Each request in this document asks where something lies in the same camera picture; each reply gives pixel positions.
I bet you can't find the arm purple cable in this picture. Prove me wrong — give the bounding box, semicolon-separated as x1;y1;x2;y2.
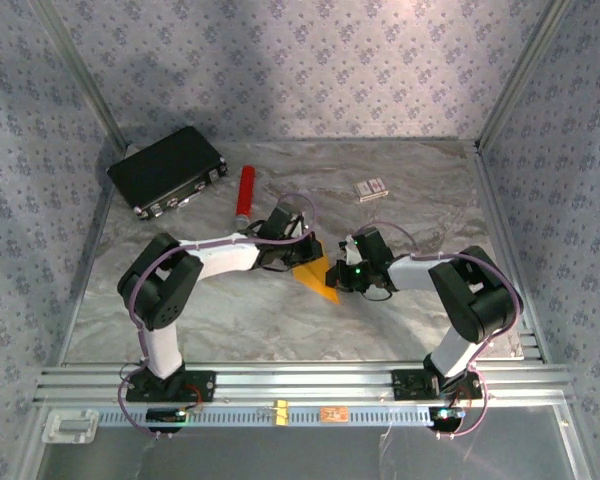
352;220;525;441
117;192;317;441

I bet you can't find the red glitter microphone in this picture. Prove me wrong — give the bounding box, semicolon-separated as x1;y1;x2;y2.
233;165;258;234

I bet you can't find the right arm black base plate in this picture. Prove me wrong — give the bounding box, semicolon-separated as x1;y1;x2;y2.
391;368;484;401

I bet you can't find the aluminium side rail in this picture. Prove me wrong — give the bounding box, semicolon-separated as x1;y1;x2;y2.
58;149;129;366
472;142;549;364

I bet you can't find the silver metal bracket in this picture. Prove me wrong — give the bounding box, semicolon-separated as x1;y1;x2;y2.
41;408;100;445

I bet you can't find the grey slotted cable duct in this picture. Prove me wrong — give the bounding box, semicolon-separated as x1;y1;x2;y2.
97;404;439;429

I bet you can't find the aluminium frame post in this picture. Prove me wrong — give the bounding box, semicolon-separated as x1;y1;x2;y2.
29;0;131;154
474;0;576;151

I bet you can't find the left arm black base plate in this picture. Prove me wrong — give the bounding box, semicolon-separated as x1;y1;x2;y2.
125;370;217;404

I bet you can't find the grey acrylic panel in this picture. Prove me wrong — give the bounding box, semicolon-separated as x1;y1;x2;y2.
34;404;589;480

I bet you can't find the yellow cloth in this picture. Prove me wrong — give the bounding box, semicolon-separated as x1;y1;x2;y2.
292;239;342;305

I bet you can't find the aluminium mounting rail beam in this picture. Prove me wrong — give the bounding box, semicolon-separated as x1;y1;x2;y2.
33;363;574;404

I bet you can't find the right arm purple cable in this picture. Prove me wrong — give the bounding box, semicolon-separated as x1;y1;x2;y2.
352;220;525;441

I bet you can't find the black hard case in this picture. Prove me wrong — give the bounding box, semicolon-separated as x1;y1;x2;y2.
106;124;229;222

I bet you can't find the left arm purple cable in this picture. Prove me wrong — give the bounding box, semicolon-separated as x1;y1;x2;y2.
117;192;317;441

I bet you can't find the playing card box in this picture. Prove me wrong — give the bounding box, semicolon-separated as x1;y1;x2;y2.
352;178;389;203

